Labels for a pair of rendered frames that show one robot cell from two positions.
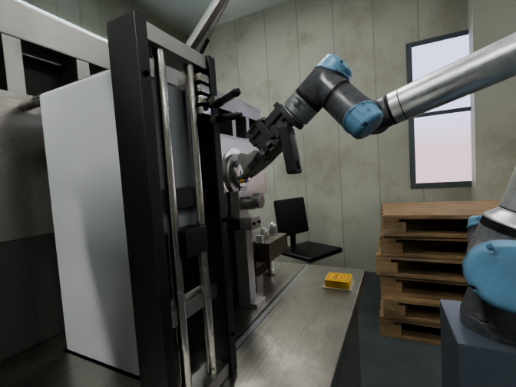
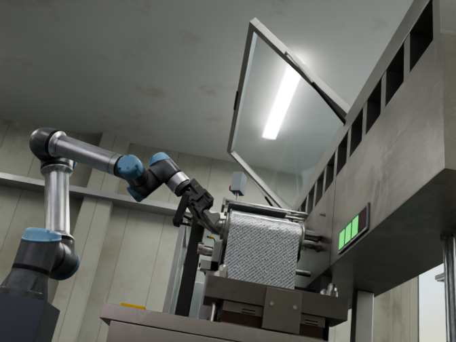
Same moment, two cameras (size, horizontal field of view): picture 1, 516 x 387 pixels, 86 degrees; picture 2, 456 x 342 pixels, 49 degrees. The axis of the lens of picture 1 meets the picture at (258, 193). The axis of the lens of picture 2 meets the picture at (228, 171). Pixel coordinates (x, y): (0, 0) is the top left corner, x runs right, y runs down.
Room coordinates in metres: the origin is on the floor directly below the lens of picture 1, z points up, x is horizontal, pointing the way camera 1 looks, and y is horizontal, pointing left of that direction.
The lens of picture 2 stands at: (2.23, -0.73, 0.73)
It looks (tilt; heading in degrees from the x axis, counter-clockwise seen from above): 24 degrees up; 153
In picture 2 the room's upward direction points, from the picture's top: 10 degrees clockwise
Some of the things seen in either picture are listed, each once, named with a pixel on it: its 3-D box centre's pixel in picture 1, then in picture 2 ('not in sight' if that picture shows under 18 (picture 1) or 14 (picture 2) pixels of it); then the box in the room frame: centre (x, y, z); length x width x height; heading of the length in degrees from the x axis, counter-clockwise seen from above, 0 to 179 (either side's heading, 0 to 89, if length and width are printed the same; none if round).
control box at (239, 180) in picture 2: not in sight; (237, 183); (0.29, 0.33, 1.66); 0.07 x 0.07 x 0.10; 38
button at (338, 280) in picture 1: (339, 280); (133, 310); (0.81, -0.23, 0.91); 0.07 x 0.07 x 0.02; 63
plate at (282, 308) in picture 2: not in sight; (281, 310); (1.09, 0.09, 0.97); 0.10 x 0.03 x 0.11; 63
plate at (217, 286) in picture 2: (229, 243); (273, 301); (1.01, 0.12, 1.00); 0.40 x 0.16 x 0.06; 63
